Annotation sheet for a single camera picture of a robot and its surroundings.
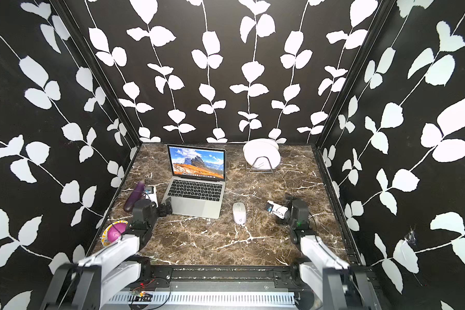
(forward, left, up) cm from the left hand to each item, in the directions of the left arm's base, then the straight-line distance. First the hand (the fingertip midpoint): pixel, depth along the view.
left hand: (161, 195), depth 89 cm
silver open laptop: (+10, -15, -7) cm, 19 cm away
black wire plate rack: (+15, -49, +1) cm, 52 cm away
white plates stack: (+18, -50, +8) cm, 53 cm away
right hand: (-3, -59, 0) cm, 59 cm away
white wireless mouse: (-9, -37, -5) cm, 38 cm away
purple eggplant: (+4, +15, -6) cm, 17 cm away
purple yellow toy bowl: (-17, +17, 0) cm, 23 cm away
